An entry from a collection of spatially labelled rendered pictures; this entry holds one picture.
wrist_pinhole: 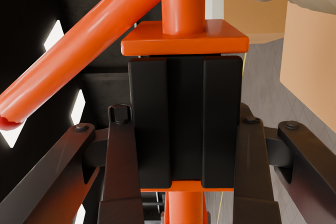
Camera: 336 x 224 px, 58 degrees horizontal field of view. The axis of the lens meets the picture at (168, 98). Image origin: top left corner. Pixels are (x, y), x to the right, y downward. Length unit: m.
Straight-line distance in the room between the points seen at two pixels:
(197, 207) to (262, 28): 1.31
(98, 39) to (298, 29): 0.25
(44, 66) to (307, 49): 0.25
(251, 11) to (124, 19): 1.31
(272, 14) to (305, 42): 1.14
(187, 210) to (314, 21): 0.22
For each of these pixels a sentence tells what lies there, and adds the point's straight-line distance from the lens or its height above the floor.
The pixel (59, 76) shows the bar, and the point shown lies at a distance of 0.19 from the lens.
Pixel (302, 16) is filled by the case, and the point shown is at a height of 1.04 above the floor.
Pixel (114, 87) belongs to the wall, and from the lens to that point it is 11.25.
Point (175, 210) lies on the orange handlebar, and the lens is 0.20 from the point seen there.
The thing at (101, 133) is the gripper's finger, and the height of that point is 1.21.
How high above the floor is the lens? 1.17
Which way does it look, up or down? 2 degrees up
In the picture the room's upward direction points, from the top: 91 degrees counter-clockwise
